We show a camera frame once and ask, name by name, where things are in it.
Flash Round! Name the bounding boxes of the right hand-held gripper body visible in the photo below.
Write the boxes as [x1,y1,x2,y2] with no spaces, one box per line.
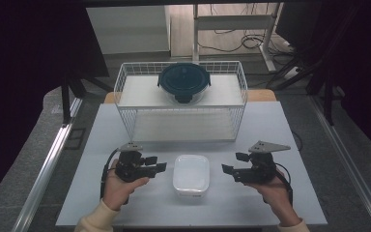
[231,140,292,186]

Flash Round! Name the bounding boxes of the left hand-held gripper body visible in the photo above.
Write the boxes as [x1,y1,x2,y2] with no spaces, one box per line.
[114,141,153,184]

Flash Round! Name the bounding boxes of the white rectangular container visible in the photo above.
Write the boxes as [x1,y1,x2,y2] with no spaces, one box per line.
[172,154,211,198]

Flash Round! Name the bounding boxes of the white wire shelf rack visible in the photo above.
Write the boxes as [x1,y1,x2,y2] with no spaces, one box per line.
[113,60,248,143]

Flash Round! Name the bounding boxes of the round glass container blue lid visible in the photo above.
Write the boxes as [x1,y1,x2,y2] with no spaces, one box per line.
[157,62,213,104]

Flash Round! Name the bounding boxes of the person's left hand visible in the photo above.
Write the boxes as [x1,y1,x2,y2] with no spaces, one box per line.
[102,159,151,212]

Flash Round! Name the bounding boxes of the person's right hand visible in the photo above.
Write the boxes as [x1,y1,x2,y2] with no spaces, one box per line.
[244,175,303,227]

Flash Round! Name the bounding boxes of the black metal stand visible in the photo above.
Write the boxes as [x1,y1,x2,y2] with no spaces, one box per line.
[266,59,347,127]
[60,72,114,126]

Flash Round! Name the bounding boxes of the white cabinet panel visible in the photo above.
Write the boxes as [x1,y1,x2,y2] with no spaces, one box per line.
[86,5,172,55]

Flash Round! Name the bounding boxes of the dark monitor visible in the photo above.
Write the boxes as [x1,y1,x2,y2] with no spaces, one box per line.
[274,2,324,47]

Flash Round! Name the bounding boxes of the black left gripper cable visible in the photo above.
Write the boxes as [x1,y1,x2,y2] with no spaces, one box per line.
[100,149,120,200]

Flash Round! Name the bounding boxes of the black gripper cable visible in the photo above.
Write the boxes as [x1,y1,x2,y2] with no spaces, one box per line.
[100,149,120,200]
[273,162,295,206]

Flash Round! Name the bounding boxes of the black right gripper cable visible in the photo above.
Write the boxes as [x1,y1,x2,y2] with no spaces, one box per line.
[273,162,295,206]

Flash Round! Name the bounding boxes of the silver metal floor rail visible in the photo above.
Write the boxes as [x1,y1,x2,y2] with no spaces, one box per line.
[308,96,371,232]
[11,97,83,232]

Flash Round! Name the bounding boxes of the black floor cables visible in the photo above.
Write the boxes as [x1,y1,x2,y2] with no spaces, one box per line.
[196,28,293,56]

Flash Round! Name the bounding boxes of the white metal desk frame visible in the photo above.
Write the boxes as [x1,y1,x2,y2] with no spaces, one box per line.
[191,3,283,73]

